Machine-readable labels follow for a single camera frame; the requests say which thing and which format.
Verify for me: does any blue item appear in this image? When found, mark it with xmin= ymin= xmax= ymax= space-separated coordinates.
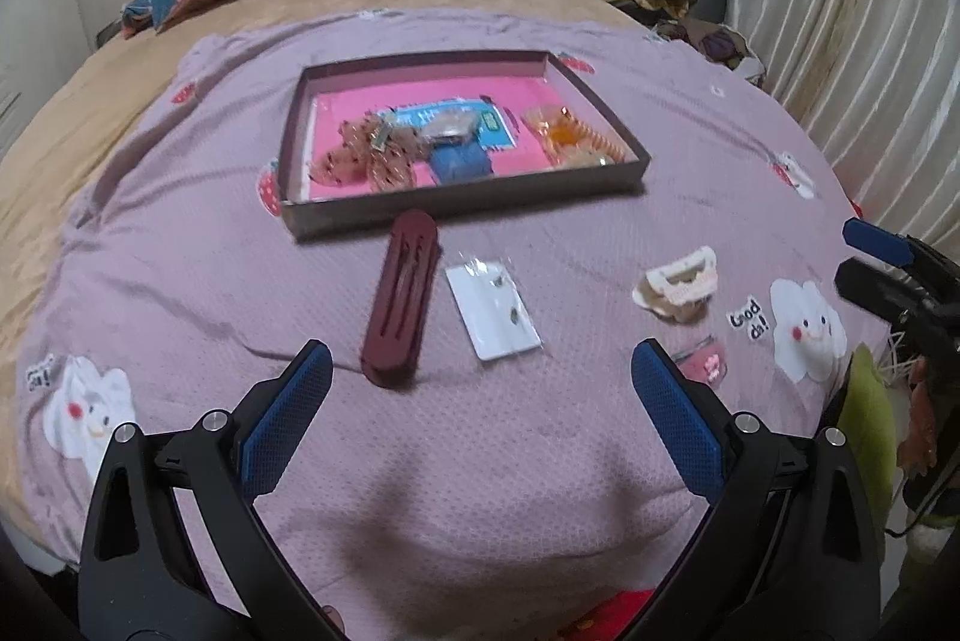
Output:
xmin=428 ymin=141 xmax=493 ymax=185

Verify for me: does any red dotted bow hair clip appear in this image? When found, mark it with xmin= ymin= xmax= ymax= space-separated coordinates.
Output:
xmin=309 ymin=113 xmax=431 ymax=192

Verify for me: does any right hand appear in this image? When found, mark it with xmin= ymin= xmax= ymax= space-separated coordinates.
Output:
xmin=896 ymin=359 xmax=937 ymax=479

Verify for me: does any pink fluffy hair clip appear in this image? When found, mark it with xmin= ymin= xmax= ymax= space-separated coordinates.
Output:
xmin=672 ymin=336 xmax=727 ymax=389

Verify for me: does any cream claw hair clip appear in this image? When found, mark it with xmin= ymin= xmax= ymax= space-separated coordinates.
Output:
xmin=631 ymin=246 xmax=719 ymax=324

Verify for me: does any white striped curtain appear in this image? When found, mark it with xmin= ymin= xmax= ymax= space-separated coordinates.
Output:
xmin=727 ymin=0 xmax=958 ymax=256

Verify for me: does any lilac strawberry print blanket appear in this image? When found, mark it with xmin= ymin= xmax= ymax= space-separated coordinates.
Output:
xmin=16 ymin=9 xmax=887 ymax=639

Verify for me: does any maroon long hair clip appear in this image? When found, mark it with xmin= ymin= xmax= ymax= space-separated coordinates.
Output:
xmin=359 ymin=209 xmax=441 ymax=389

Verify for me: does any white earring card packet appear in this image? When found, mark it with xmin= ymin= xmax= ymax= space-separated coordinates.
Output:
xmin=444 ymin=260 xmax=542 ymax=363

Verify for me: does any tan bed sheet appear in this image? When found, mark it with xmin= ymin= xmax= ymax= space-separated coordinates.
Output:
xmin=2 ymin=0 xmax=635 ymax=540

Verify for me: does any silver glitter packet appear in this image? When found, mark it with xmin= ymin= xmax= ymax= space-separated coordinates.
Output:
xmin=418 ymin=109 xmax=480 ymax=148

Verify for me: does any purple shallow box tray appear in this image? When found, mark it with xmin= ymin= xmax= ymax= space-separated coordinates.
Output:
xmin=274 ymin=50 xmax=651 ymax=240

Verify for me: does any white wardrobe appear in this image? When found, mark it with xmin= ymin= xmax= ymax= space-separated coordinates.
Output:
xmin=0 ymin=0 xmax=91 ymax=151

